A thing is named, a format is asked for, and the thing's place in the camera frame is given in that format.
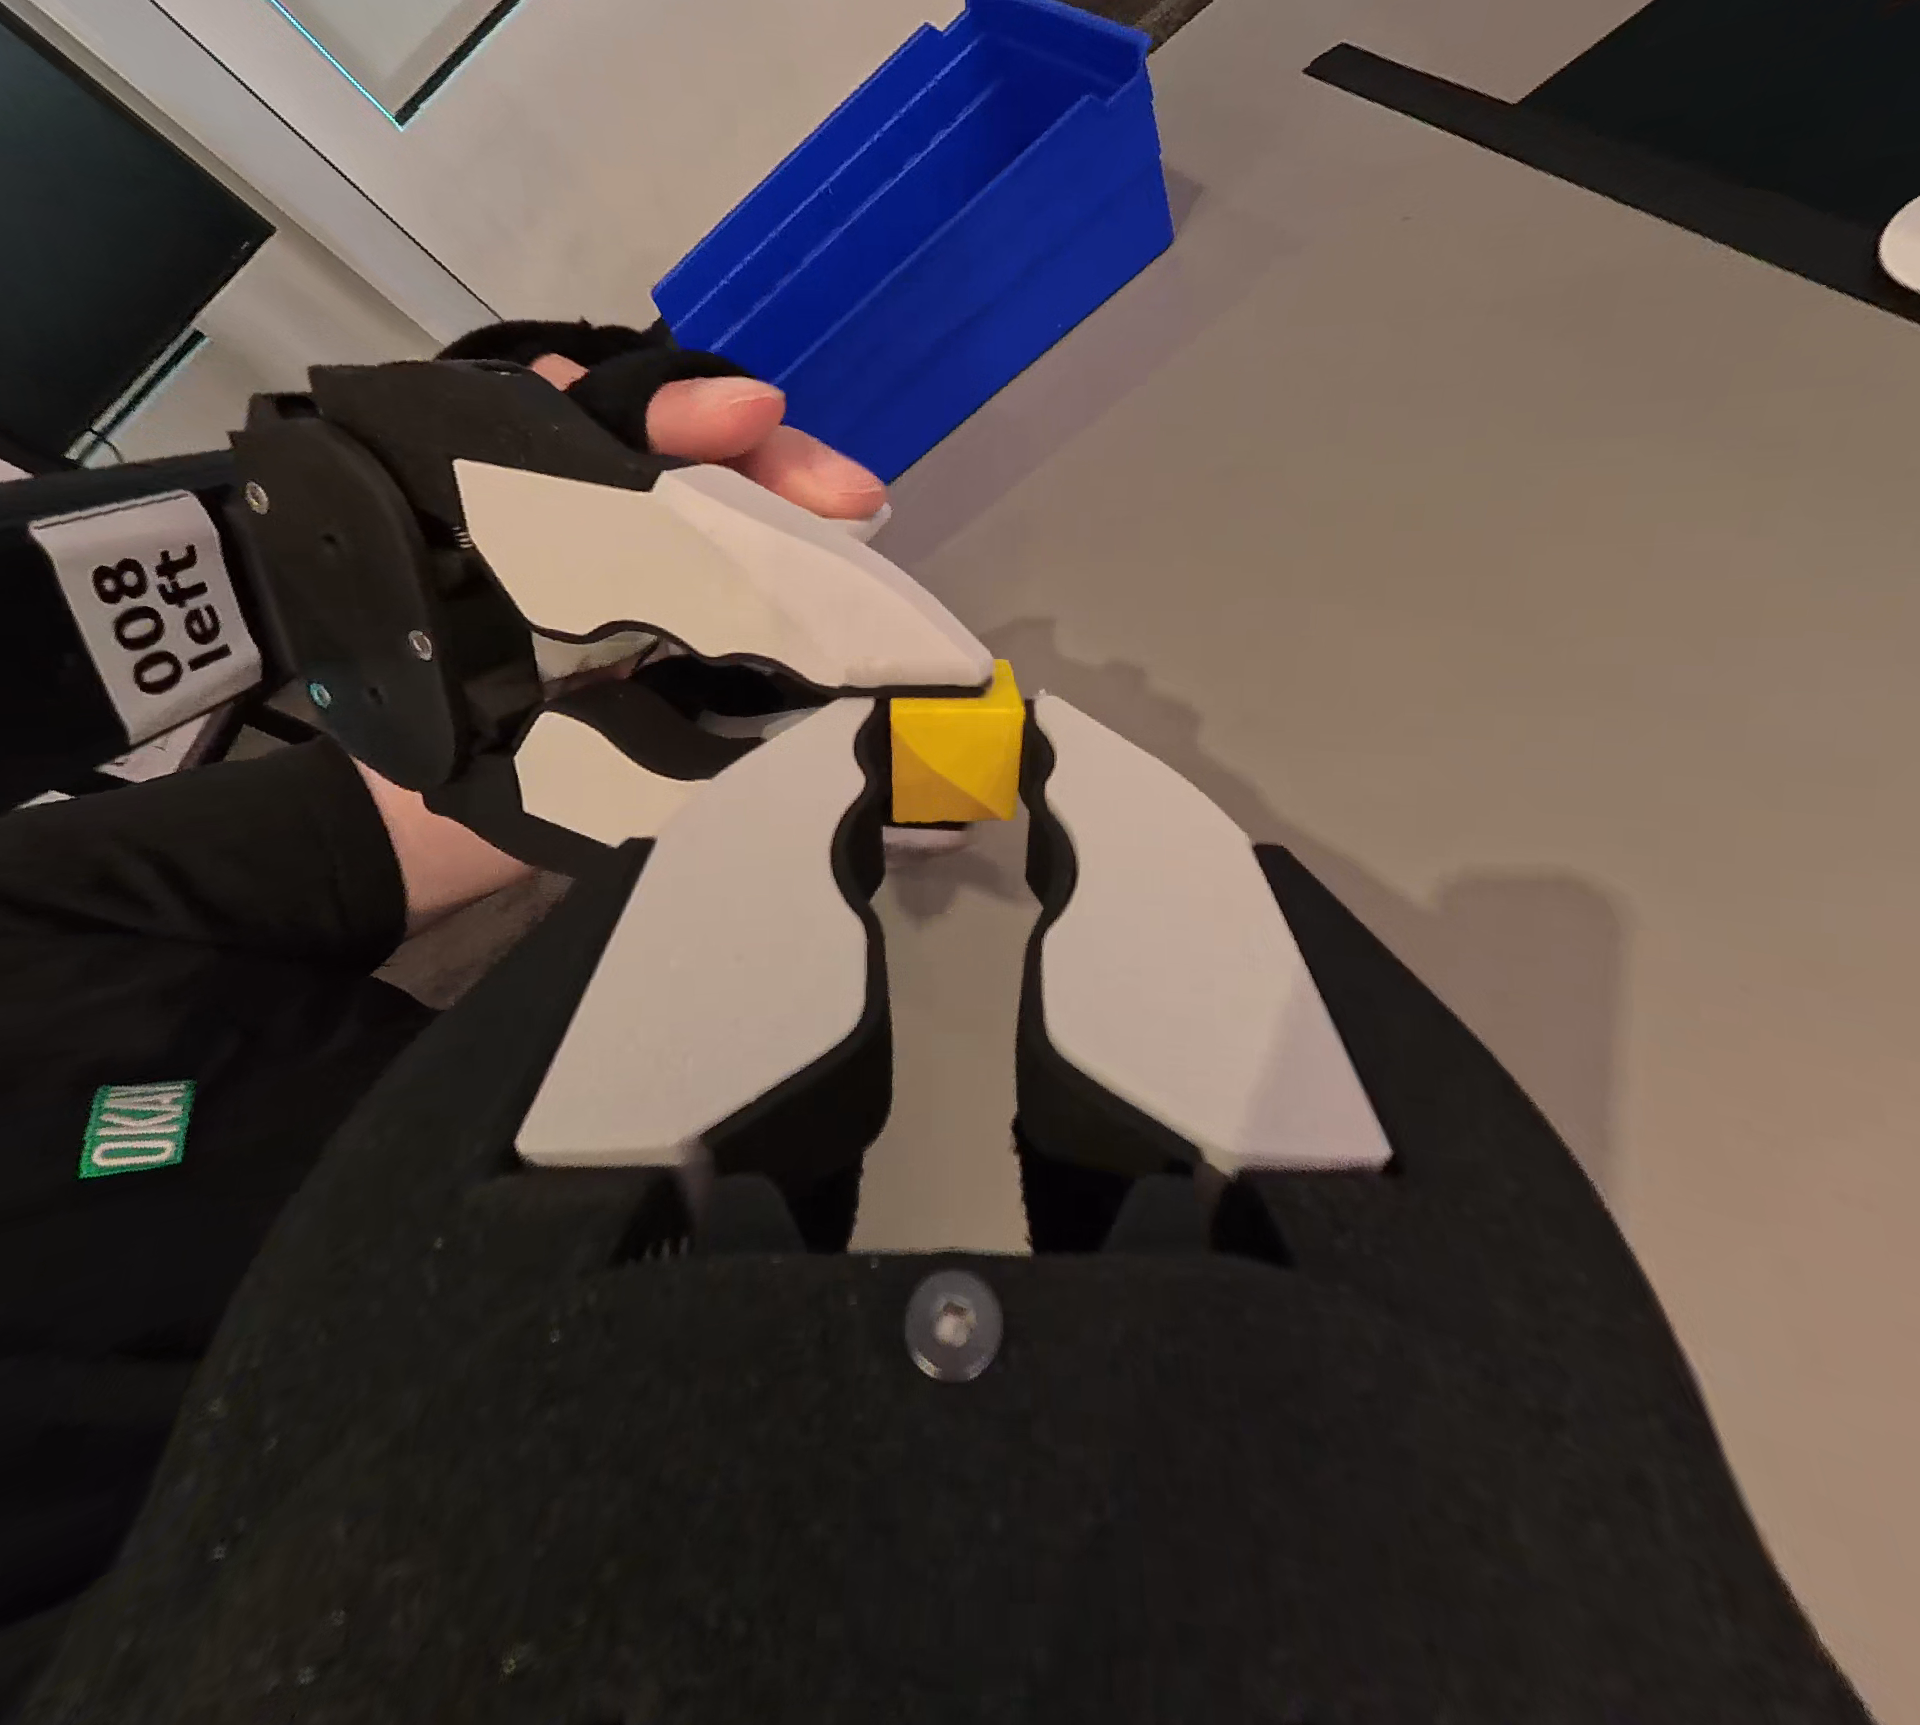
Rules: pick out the black desk cover flap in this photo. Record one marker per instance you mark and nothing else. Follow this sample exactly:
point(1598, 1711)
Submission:
point(1769, 73)

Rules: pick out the yellow wooden cube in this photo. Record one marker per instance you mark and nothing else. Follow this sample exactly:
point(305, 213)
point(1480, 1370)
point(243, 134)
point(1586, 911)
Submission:
point(954, 749)

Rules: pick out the blue plastic bin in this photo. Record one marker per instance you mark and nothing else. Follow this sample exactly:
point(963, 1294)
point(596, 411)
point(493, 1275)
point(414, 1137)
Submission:
point(959, 240)

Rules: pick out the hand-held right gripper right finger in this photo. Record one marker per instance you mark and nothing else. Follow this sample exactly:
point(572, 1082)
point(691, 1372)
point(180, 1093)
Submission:
point(1198, 990)

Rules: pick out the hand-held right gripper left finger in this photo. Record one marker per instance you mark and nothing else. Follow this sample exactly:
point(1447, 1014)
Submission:
point(721, 990)

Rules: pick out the person's black clothing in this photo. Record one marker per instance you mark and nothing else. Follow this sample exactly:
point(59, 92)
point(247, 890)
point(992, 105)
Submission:
point(180, 1228)

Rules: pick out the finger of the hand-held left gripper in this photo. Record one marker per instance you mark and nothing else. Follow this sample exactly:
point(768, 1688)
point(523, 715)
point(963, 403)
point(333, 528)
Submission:
point(593, 782)
point(751, 570)

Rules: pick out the person's left hand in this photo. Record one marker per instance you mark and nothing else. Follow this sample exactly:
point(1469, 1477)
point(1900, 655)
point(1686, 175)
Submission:
point(721, 420)

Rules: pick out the black monitor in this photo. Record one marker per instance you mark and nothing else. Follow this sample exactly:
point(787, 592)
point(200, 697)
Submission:
point(104, 255)

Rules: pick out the person's left forearm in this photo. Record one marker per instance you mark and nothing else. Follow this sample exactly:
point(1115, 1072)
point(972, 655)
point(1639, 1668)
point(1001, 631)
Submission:
point(194, 855)

